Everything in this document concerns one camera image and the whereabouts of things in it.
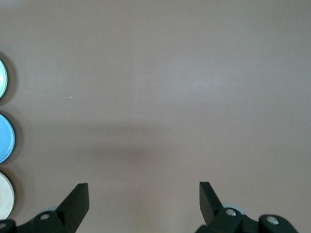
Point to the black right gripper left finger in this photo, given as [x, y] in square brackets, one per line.
[73, 208]

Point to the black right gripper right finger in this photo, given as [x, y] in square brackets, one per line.
[213, 208]

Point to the pale green round plate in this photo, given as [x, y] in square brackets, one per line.
[3, 78]

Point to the blue bowl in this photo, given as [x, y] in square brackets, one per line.
[6, 138]

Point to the cream round plate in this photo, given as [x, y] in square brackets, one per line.
[5, 194]

